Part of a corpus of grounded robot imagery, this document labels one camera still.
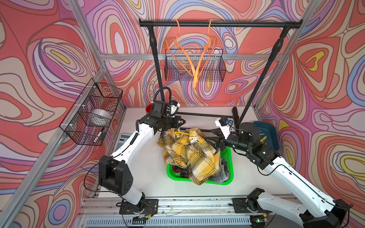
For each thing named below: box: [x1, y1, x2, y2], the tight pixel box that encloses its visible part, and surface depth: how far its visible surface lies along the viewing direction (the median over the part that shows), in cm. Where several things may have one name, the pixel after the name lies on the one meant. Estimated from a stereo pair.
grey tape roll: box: [86, 108, 112, 126], surface depth 74 cm
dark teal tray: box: [252, 121, 280, 151], surface depth 101 cm
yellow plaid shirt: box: [156, 128, 222, 186], surface depth 74 cm
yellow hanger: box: [174, 127, 190, 137], surface depth 82 cm
